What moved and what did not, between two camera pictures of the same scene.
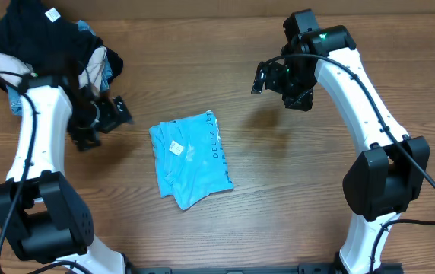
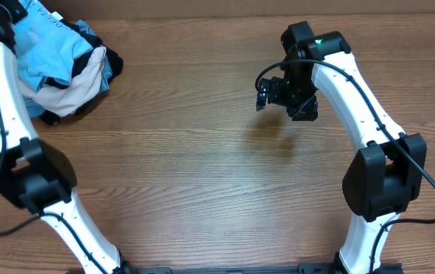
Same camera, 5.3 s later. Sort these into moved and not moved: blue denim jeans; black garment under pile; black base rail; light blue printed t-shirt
Moved: light blue printed t-shirt
Not moved: black garment under pile; blue denim jeans; black base rail
